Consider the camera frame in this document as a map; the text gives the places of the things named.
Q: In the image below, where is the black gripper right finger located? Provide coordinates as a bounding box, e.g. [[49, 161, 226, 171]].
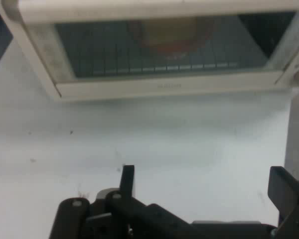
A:
[[268, 165, 299, 239]]

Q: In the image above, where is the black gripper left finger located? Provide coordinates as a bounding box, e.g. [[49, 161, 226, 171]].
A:
[[48, 164, 193, 239]]

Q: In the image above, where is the white oven door with handle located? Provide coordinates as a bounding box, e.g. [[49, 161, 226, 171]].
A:
[[0, 0, 299, 102]]

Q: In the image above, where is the metal oven rack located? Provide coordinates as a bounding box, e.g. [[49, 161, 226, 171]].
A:
[[74, 42, 242, 77]]

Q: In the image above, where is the slice of bread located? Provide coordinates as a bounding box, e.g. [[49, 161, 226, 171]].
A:
[[139, 17, 199, 48]]

